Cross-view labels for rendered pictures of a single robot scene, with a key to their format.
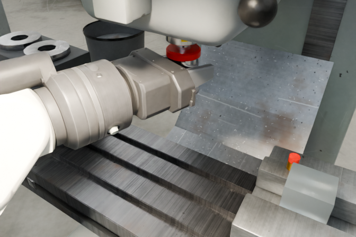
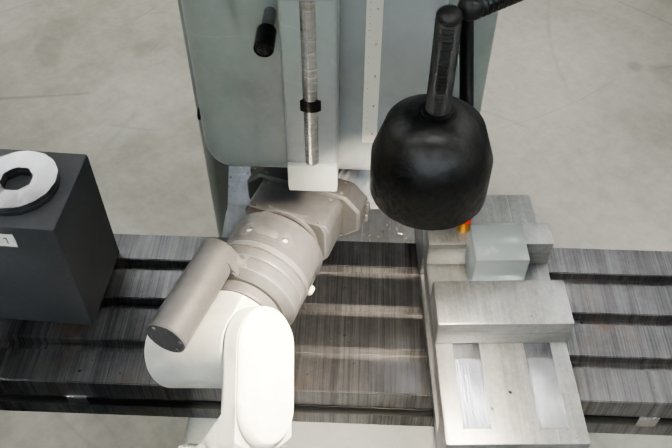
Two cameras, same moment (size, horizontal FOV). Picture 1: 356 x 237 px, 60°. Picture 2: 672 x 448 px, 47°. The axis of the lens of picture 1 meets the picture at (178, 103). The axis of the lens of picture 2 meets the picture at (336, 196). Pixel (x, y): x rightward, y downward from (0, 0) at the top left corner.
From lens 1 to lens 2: 0.47 m
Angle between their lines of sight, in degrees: 27
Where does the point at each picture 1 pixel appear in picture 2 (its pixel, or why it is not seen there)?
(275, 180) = (450, 250)
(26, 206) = not seen: outside the picture
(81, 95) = (287, 273)
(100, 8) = (300, 182)
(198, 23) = not seen: hidden behind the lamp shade
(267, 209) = (463, 290)
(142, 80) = (318, 219)
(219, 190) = (369, 284)
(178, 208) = (334, 332)
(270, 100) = not seen: hidden behind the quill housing
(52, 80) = (249, 271)
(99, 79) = (289, 244)
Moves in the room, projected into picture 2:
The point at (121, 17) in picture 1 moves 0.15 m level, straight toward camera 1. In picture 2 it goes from (330, 187) to (467, 303)
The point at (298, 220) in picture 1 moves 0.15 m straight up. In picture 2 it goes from (498, 288) to (521, 198)
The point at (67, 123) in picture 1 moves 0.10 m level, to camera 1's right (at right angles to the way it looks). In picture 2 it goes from (285, 309) to (383, 263)
